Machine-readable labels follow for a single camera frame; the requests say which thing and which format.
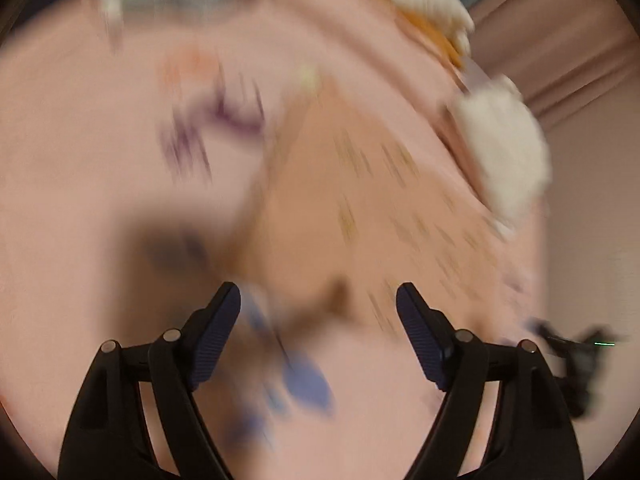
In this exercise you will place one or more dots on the pink printed blanket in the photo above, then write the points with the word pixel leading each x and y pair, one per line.
pixel 100 160

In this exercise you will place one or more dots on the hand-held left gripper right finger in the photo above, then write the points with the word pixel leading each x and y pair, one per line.
pixel 422 340

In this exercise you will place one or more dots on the orange printed baby shirt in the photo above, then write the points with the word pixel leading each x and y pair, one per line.
pixel 350 200

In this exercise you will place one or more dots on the white folded garment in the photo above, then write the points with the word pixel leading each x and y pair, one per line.
pixel 505 150

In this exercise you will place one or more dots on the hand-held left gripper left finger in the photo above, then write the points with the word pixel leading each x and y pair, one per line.
pixel 215 340

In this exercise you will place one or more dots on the beige pink curtain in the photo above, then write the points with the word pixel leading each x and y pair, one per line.
pixel 560 35

